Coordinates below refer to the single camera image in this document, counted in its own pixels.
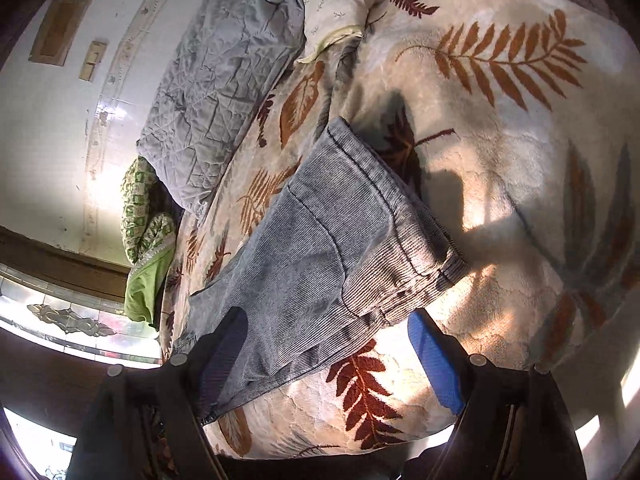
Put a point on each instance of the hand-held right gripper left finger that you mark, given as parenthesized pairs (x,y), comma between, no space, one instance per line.
(226,355)

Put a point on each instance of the grey denim pants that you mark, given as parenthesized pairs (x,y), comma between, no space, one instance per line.
(310,240)

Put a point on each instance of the grey quilted pillow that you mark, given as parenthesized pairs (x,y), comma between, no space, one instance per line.
(220,75)

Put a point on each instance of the leaf print fleece blanket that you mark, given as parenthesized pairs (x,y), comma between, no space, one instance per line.
(500,160)

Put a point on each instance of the green pillow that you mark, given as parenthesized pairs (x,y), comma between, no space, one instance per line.
(141,290)

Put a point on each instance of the wooden wall panel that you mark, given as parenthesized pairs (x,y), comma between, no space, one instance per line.
(60,30)

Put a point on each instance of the patterned glass window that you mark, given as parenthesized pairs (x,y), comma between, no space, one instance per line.
(65,317)

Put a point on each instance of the cream leaf print pillow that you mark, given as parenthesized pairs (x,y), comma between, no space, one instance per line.
(335,5)

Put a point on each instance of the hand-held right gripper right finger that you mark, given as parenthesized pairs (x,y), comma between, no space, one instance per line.
(434,365)

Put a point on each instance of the wall switch plate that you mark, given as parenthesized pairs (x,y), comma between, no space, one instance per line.
(93,60)

